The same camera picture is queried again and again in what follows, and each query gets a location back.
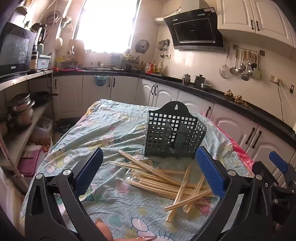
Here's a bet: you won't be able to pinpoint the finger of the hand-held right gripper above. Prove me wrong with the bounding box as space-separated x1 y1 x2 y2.
252 161 296 232
269 151 296 186

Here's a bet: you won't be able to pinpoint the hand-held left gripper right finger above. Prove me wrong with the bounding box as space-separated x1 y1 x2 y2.
192 146 275 241

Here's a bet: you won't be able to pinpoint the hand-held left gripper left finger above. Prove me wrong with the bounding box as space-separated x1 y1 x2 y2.
24 147 109 241

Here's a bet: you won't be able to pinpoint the green plastic utensil basket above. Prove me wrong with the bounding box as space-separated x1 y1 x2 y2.
144 101 207 160

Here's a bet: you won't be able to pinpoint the pile of wooden chopsticks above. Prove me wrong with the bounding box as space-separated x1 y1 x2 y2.
109 150 215 229

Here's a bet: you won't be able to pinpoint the row of hanging cooking utensils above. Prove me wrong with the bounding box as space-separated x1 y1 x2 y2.
219 49 262 81

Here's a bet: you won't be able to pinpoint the person's left hand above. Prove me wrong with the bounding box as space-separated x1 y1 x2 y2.
95 219 158 241

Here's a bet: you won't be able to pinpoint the printed cartoon tablecloth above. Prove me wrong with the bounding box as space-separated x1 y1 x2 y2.
20 99 252 241

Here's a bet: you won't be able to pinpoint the pink plastic item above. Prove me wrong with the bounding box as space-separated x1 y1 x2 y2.
18 148 43 176

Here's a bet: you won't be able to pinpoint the clear storage box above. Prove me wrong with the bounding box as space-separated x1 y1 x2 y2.
38 117 53 130

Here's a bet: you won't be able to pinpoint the ginger roots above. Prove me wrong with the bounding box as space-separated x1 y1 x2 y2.
224 90 252 108

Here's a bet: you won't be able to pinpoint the metal shelf unit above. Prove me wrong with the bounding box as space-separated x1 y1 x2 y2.
0 69 55 193

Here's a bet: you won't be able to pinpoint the black kitchen countertop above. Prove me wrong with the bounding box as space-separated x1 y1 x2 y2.
53 67 296 137

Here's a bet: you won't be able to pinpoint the white lower kitchen cabinets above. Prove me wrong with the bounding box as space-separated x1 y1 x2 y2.
53 75 296 186

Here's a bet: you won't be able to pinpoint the white kitchen cabinets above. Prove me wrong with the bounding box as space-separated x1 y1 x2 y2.
217 0 296 55
53 75 296 186

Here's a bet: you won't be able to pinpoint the steel lidded container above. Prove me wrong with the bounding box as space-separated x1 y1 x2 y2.
194 75 206 87

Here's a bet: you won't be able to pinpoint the black frying pan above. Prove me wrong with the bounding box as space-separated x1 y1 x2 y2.
30 91 58 102

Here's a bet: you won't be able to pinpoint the blue hanging waste bin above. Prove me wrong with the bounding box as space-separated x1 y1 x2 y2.
95 75 109 87

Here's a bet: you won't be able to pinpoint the stacked stainless steel pots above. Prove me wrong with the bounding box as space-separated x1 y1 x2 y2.
6 93 36 127

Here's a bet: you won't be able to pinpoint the small drawer organizer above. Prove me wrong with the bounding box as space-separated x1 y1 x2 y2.
110 53 123 66

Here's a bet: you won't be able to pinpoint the countertop storage rack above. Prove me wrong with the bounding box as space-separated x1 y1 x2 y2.
122 54 139 70

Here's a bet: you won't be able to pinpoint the group of condiment bottles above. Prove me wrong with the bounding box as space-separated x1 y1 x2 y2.
140 60 163 75

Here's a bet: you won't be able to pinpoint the light blue plastic box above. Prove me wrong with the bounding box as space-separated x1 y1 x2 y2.
37 55 51 70

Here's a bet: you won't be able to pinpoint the hanging small tool rack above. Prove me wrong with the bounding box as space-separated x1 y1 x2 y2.
159 39 170 58

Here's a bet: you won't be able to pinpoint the black range hood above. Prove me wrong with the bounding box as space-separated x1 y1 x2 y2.
164 0 225 51

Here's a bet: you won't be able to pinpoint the white upper kitchen cabinets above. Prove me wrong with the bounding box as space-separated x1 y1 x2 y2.
217 0 296 55

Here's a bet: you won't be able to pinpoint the black microwave oven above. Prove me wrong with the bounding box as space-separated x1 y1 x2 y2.
0 22 37 78

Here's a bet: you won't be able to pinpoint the bright kitchen window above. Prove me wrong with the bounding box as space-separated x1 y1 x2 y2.
74 0 141 54

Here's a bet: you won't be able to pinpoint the black power cable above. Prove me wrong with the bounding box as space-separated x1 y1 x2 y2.
277 80 286 122

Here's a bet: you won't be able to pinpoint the wall utensil rail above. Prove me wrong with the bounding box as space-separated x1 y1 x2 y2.
233 44 265 56

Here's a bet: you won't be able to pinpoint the small wall fan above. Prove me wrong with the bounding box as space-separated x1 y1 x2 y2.
135 39 149 53

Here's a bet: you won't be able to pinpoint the coiled white hose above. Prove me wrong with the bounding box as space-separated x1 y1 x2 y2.
45 11 62 24

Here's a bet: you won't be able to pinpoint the silver exhaust duct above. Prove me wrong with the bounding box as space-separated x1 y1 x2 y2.
154 7 181 24

